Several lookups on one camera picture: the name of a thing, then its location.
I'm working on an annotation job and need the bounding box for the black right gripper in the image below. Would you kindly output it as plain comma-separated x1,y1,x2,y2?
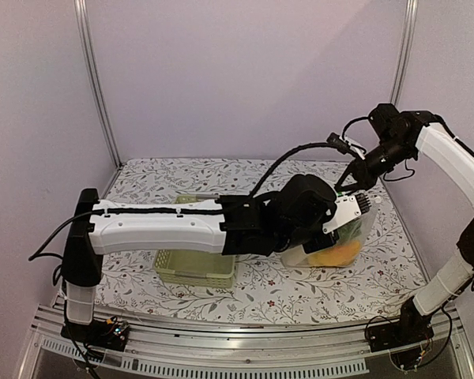
335,137,414,192

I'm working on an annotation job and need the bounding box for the clear zip top bag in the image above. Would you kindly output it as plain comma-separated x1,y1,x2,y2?
280,193,382,268

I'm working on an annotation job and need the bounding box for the white green bok choy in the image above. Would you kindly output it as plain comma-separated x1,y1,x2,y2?
284,220,363,265

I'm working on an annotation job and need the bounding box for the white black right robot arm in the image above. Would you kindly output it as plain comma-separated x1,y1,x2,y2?
335,103,474,344

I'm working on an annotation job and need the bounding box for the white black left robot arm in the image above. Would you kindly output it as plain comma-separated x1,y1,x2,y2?
60,174,337,343

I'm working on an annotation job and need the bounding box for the floral patterned table mat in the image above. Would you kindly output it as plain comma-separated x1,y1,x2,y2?
96,159,426,325

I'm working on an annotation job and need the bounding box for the pale green plastic basket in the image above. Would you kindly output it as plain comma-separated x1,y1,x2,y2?
153,192,238,288

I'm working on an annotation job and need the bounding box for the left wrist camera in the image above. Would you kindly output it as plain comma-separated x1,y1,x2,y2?
322,193,371,235

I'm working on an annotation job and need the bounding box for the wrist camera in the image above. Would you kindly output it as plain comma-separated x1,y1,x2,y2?
326,133,367,159
322,193,371,235

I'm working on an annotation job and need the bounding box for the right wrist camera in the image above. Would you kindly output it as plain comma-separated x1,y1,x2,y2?
326,133,367,159

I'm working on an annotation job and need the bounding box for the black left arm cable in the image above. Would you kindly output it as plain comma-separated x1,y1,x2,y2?
248,141,340,201

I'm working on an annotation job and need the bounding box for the right aluminium frame post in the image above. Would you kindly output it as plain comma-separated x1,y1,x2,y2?
389,0,419,106

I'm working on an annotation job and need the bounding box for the aluminium frame post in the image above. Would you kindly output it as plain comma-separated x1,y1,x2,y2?
73,0,122,169
389,0,419,106

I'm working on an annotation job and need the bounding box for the aluminium front rail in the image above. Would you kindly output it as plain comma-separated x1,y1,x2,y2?
16,303,474,378

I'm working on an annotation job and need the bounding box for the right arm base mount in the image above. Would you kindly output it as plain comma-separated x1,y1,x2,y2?
364,298,434,352

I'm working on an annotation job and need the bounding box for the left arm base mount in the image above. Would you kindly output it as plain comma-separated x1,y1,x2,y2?
61,317,130,352

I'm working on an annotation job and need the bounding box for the left aluminium frame post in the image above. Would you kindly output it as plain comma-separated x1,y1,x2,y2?
73,0,122,169

